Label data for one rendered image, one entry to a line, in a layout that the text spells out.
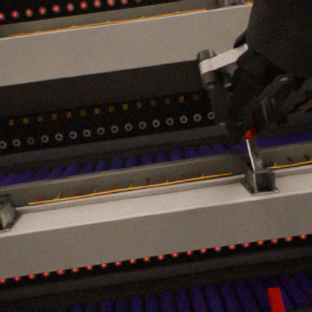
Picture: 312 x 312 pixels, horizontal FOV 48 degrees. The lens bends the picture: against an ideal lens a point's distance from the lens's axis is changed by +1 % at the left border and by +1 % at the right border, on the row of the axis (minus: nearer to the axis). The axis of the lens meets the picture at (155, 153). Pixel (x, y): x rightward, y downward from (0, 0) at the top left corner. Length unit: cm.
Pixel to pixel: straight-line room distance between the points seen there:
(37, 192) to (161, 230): 16
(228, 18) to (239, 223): 20
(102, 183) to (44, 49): 16
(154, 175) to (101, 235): 10
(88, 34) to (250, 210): 24
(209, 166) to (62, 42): 21
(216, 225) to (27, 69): 25
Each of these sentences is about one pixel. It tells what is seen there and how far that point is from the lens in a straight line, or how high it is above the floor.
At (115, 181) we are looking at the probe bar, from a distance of 40.
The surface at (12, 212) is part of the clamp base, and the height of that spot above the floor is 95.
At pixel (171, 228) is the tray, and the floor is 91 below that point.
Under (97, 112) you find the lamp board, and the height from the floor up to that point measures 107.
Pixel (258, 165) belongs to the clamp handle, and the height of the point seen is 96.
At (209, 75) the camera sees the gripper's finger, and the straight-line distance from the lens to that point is 24.
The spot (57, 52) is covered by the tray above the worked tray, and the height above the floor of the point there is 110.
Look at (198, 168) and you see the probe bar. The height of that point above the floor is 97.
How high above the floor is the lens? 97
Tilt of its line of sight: 4 degrees up
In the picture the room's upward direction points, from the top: 8 degrees counter-clockwise
